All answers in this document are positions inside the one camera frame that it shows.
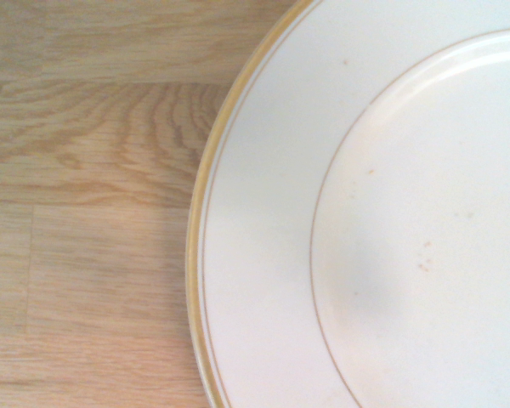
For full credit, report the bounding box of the white plate with gold rim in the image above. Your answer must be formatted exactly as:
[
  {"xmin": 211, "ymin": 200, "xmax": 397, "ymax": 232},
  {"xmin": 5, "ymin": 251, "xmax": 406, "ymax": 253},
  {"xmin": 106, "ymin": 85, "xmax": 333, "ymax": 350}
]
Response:
[{"xmin": 184, "ymin": 0, "xmax": 510, "ymax": 408}]

